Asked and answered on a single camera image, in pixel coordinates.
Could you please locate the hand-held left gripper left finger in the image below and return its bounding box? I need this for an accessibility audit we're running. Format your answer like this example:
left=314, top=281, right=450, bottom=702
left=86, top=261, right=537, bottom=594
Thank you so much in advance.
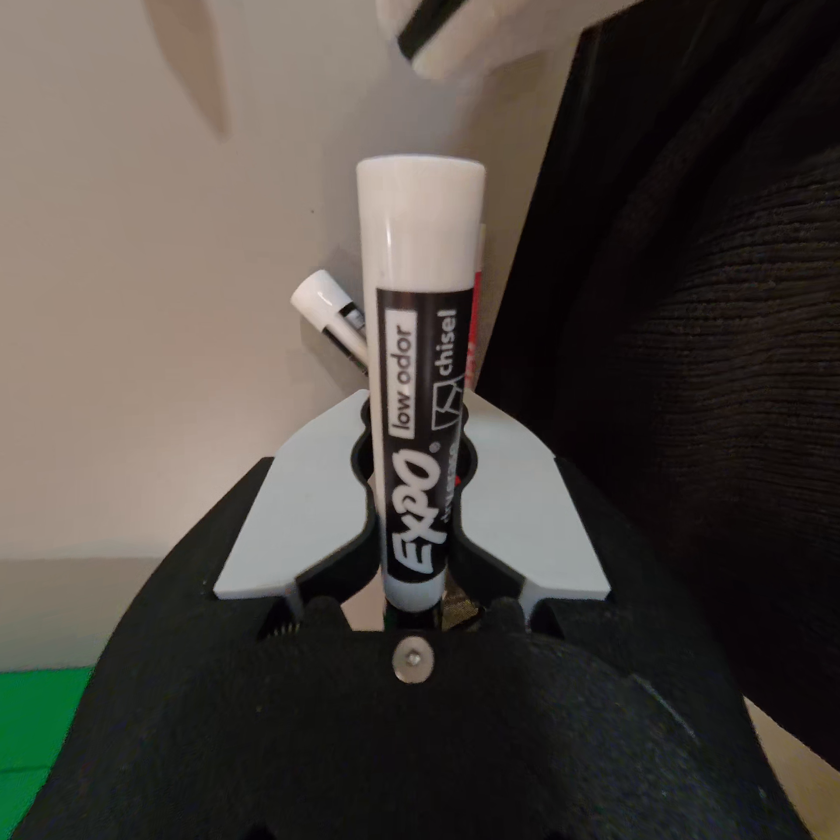
left=213, top=389, right=383, bottom=619

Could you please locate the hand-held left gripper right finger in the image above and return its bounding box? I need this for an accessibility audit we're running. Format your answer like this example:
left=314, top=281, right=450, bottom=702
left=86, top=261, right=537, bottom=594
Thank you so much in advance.
left=451, top=392, right=614, bottom=624

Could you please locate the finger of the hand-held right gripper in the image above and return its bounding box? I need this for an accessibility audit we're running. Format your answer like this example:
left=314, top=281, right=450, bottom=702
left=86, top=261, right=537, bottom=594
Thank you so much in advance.
left=402, top=0, right=632, bottom=83
left=376, top=0, right=462, bottom=48

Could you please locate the black dry erase marker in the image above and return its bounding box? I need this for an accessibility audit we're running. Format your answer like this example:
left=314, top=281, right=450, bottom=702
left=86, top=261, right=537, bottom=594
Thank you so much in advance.
left=290, top=269, right=370, bottom=378
left=356, top=154, right=487, bottom=611

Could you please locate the red dry erase marker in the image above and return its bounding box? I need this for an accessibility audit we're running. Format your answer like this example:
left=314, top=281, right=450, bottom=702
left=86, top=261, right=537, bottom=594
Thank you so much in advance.
left=469, top=223, right=488, bottom=395

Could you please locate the light grey desk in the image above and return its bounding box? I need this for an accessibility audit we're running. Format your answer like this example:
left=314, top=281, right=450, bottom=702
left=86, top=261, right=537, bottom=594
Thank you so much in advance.
left=0, top=0, right=592, bottom=670

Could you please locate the black knit sleeve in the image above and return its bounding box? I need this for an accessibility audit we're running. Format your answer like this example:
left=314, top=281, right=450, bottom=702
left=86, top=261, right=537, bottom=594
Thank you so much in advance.
left=478, top=0, right=840, bottom=772

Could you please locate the green plastic bin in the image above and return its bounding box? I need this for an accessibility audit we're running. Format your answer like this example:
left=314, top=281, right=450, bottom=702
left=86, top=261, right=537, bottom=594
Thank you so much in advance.
left=0, top=666, right=96, bottom=840

